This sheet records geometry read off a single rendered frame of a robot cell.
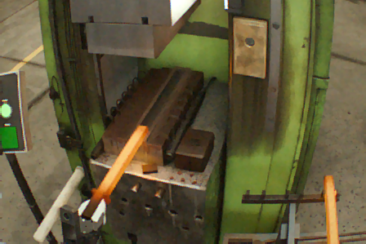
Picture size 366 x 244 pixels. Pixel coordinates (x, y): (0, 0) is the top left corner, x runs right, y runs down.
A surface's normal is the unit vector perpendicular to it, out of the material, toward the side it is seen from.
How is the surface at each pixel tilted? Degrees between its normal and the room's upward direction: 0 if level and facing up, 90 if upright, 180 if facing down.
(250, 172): 90
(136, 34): 90
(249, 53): 90
